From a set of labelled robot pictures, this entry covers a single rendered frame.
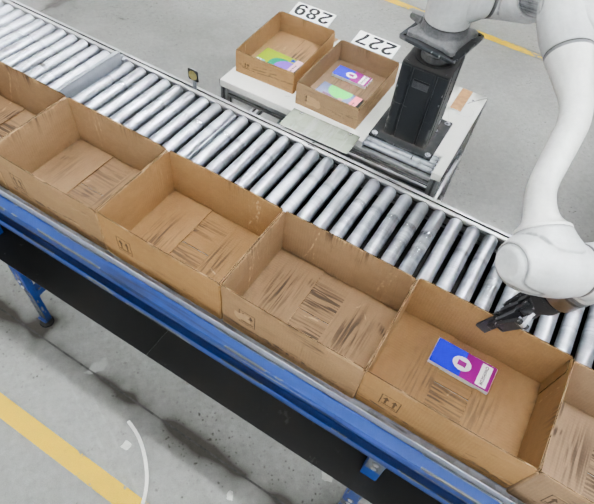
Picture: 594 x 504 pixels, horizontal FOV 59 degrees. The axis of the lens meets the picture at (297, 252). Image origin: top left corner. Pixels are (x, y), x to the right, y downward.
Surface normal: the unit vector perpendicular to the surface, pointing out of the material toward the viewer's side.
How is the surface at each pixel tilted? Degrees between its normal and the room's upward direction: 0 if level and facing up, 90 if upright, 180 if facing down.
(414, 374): 3
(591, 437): 1
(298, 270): 2
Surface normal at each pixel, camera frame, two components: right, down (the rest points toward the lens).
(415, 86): -0.50, 0.67
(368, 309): 0.09, -0.59
